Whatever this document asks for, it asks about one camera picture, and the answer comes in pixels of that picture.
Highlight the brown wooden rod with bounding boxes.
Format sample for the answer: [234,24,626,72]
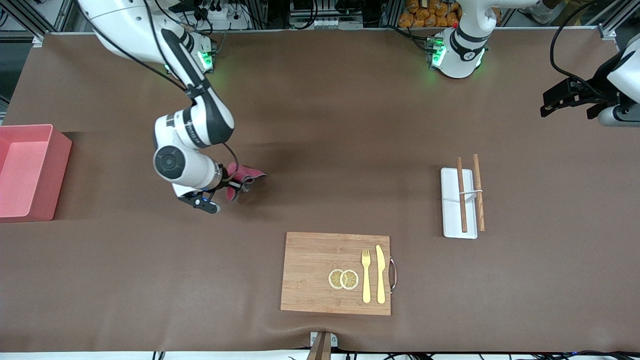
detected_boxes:
[456,156,469,234]
[472,153,487,233]

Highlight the orange snack bags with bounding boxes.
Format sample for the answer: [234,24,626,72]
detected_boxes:
[398,0,462,29]

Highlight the yellow fork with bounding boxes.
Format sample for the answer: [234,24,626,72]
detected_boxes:
[361,248,373,305]

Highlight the yellow knife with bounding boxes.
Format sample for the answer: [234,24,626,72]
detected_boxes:
[375,244,387,305]

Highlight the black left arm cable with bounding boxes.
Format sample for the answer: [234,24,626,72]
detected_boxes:
[549,0,609,101]

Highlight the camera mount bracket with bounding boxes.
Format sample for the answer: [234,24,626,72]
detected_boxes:
[305,330,339,360]

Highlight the aluminium frame profile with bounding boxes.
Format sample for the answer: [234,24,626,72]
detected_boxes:
[0,0,77,49]
[584,0,640,42]

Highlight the white power strip with plugs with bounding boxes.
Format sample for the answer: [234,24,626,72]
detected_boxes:
[191,2,252,32]

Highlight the pink plastic bin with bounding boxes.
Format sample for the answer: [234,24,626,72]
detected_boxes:
[0,123,73,223]

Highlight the white rack base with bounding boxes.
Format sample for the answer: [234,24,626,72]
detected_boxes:
[440,167,479,240]

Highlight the red wiping cloth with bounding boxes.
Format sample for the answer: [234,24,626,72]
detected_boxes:
[224,162,268,202]

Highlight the wooden cutting board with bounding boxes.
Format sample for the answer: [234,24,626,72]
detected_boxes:
[280,231,399,317]

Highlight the white socket strip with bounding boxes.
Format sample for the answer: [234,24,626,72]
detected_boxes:
[309,17,364,30]

